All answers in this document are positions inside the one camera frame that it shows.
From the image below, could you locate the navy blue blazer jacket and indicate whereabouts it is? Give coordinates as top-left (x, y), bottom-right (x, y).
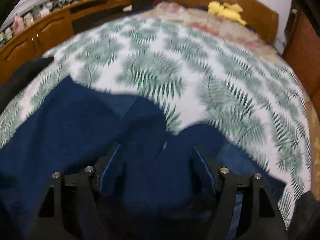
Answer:
top-left (1, 77), bottom-right (286, 239)

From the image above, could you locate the palm leaf bedsheet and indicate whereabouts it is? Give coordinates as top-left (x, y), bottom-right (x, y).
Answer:
top-left (1, 17), bottom-right (311, 225)

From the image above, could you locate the grey folded garment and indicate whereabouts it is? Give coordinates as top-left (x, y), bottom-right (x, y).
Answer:
top-left (288, 191), bottom-right (320, 240)

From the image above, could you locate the black folded garment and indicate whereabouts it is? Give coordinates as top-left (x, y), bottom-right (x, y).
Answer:
top-left (1, 56), bottom-right (54, 113)

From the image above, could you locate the long wooden desk cabinet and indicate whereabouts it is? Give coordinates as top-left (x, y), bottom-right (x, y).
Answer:
top-left (1, 0), bottom-right (131, 85)

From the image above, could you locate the floral blanket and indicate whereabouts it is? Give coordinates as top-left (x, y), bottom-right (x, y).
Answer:
top-left (136, 2), bottom-right (319, 199)

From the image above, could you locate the wooden louvered wardrobe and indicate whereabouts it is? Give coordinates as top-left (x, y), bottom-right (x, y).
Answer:
top-left (281, 0), bottom-right (320, 100)

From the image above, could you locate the wooden headboard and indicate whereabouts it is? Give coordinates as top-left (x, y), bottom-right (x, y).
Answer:
top-left (166, 0), bottom-right (279, 46)

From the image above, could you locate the yellow plush toy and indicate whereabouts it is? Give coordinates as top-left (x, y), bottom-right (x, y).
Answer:
top-left (208, 1), bottom-right (247, 25)

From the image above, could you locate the pink bottle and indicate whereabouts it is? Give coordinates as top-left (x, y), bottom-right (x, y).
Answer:
top-left (12, 14), bottom-right (25, 36)

